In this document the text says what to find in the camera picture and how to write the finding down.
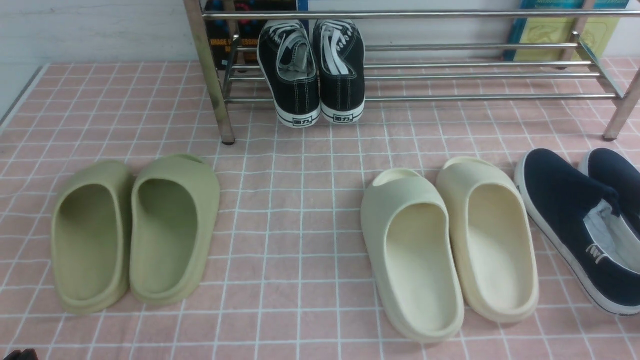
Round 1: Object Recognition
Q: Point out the navy slip-on shoe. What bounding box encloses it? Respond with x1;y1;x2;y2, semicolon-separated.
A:
578;148;640;237
514;148;640;316

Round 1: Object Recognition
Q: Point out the silver metal shoe rack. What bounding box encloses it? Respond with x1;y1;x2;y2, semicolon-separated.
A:
183;0;639;146

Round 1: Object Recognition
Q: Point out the right black canvas sneaker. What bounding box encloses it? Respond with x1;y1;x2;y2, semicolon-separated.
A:
311;19;366;125

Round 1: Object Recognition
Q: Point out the black canvas sneaker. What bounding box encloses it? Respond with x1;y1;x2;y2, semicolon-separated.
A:
311;19;366;125
257;20;321;129

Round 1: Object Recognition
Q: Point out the left black canvas sneaker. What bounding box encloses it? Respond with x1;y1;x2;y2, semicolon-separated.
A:
257;20;321;129

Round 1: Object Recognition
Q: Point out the right green foam slide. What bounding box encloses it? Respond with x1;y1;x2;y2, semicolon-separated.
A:
130;153;221;306

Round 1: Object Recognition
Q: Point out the green foam slide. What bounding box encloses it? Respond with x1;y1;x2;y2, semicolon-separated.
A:
50;160;135;315
130;153;221;306

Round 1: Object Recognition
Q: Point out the left cream foam slide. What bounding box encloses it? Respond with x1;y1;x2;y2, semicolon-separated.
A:
360;168;465;343

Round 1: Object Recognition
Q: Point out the cream foam slide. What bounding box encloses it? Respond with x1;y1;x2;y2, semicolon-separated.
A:
436;157;539;323
360;168;465;343

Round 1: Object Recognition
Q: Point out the dark printed box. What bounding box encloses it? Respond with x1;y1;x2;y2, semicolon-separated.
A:
204;0;309;71

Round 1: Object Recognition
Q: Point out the right cream foam slide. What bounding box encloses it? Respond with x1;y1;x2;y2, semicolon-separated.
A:
436;157;539;323

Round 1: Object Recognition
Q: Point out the pink checkered floor mat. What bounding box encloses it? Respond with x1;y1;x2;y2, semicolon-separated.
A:
0;63;639;360

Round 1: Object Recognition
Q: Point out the left green foam slide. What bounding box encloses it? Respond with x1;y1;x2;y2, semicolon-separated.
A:
50;160;135;315

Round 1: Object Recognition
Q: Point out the blue and yellow box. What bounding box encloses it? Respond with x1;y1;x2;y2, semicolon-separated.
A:
502;0;620;62

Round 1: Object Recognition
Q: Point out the dark object bottom left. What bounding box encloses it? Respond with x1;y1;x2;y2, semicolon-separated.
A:
4;348;39;360

